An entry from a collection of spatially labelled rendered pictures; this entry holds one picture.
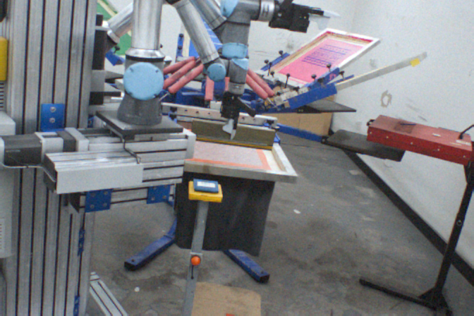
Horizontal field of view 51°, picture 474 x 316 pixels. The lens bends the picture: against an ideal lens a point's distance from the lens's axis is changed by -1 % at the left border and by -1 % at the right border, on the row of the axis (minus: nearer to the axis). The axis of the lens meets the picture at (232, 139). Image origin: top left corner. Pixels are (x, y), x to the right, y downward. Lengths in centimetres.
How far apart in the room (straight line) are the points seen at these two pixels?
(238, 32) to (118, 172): 55
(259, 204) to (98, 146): 99
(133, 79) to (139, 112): 19
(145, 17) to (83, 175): 49
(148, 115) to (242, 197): 84
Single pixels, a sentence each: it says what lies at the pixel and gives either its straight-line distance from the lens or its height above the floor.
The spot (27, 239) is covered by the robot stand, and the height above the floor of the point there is 79.
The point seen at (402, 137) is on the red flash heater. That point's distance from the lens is 300.
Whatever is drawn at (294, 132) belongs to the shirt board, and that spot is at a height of 90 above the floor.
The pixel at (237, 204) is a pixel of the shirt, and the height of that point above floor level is 78.
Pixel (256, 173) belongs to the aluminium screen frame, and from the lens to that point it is 219.
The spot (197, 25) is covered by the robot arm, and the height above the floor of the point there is 157.
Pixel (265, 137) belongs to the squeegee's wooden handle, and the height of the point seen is 111.
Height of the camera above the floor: 170
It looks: 16 degrees down
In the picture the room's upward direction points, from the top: 9 degrees clockwise
